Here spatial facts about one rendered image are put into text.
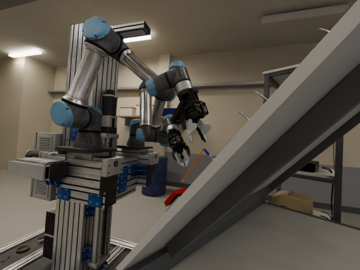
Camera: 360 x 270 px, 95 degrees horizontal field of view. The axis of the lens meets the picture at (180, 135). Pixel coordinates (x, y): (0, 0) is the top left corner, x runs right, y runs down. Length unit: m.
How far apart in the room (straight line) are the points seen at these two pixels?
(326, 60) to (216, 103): 4.09
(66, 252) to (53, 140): 0.76
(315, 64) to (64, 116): 0.88
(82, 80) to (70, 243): 1.09
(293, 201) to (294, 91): 1.41
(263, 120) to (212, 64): 4.44
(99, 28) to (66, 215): 1.18
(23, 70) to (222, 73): 5.85
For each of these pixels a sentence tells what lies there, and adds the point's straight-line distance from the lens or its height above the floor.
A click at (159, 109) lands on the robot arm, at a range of 1.30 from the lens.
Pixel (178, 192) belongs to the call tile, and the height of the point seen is 1.12.
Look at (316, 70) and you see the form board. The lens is 0.26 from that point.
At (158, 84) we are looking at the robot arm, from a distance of 0.74.
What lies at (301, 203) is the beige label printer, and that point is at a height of 0.82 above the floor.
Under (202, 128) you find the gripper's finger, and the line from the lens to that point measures 0.69.
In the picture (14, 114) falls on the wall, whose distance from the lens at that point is 7.14.
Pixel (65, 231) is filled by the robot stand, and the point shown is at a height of 0.56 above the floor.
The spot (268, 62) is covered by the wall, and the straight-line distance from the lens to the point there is 4.67.
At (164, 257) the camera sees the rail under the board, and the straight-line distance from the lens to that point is 0.67.
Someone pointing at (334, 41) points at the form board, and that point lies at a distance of 0.26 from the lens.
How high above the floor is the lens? 1.24
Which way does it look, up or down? 2 degrees up
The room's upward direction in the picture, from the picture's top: 3 degrees clockwise
